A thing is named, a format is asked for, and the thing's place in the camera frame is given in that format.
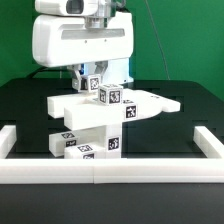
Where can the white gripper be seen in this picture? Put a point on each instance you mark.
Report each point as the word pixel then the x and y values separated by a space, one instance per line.
pixel 72 32

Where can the white chair back frame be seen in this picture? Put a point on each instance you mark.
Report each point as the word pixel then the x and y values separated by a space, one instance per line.
pixel 83 112

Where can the white U-shaped fence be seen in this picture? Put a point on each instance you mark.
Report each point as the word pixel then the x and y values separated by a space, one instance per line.
pixel 150 170

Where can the white tagged cube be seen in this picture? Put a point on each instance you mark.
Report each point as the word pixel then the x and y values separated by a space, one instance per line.
pixel 110 94
pixel 90 83

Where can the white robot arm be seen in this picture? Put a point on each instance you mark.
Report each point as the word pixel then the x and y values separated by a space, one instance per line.
pixel 116 71

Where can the white chair seat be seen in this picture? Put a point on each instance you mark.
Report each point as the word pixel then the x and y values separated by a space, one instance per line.
pixel 109 137

